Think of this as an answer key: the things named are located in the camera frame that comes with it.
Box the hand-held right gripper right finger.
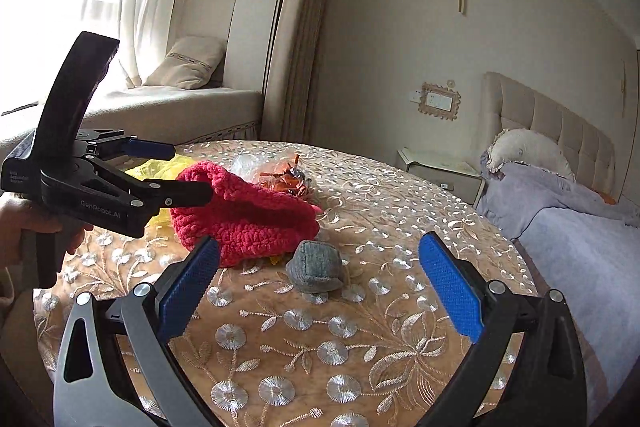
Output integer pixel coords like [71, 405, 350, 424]
[417, 231, 588, 427]

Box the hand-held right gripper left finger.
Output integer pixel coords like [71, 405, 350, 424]
[52, 234, 223, 427]

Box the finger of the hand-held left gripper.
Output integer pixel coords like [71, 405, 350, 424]
[75, 128, 177, 162]
[75, 157, 214, 219]

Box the pink knitted hat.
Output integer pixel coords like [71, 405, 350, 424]
[170, 161, 323, 268]

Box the person's left hand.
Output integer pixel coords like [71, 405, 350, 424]
[0, 197, 96, 269]

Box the yellow plastic bag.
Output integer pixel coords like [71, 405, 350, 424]
[124, 157, 197, 229]

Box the cream covered window seat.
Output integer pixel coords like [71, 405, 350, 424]
[0, 84, 263, 158]

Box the clear plastic bag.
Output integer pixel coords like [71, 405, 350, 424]
[230, 152, 281, 188]

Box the beige cushion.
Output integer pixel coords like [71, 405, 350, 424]
[145, 36, 227, 88]

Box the orange snack wrapper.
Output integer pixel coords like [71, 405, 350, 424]
[257, 152, 316, 200]

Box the white nightstand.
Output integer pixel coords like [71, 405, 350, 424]
[397, 147, 486, 208]

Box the bed with grey blanket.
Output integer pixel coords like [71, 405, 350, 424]
[475, 152, 640, 427]

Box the round table with embroidered cloth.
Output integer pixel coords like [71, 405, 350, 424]
[32, 139, 538, 427]

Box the white ruffled pillow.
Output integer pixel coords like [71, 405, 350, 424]
[486, 128, 576, 182]

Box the beige tufted headboard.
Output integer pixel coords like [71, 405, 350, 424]
[480, 72, 616, 202]

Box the beige drape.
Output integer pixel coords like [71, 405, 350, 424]
[280, 0, 341, 142]

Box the framed wall switch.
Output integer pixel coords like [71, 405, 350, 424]
[417, 82, 461, 122]

